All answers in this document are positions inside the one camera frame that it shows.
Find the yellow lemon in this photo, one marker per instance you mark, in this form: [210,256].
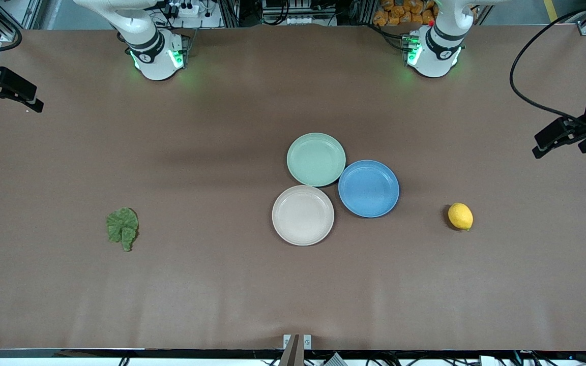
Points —
[460,216]

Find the green lettuce leaf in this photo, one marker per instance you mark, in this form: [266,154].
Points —
[122,226]

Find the white power strip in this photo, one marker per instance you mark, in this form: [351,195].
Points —
[183,9]

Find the blue plate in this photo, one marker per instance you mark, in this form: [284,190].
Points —
[369,189]

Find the light green plate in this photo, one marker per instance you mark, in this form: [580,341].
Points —
[316,160]

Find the beige plate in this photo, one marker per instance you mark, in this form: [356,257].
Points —
[303,216]

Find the grey metal table bracket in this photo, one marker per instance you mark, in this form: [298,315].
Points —
[288,341]

